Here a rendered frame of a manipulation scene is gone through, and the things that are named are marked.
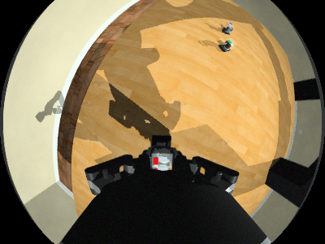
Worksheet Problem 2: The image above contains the clear relay with green button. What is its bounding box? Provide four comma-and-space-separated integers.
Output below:
220, 38, 237, 52

